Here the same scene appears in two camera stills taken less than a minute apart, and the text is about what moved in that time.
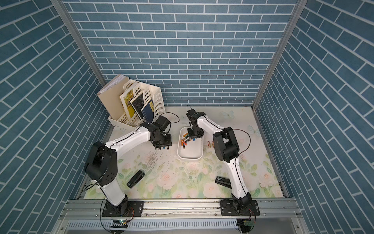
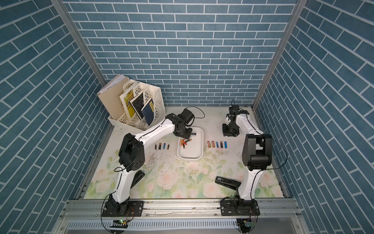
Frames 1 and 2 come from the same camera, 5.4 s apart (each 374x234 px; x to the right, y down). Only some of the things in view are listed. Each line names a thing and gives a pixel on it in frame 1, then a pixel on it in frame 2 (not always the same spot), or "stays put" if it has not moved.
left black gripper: x=168 y=142 → x=188 y=135
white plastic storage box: x=193 y=149 stays put
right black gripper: x=190 y=135 → x=225 y=133
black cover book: x=138 y=104 stays put
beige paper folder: x=109 y=93 stays put
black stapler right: x=223 y=181 stays put
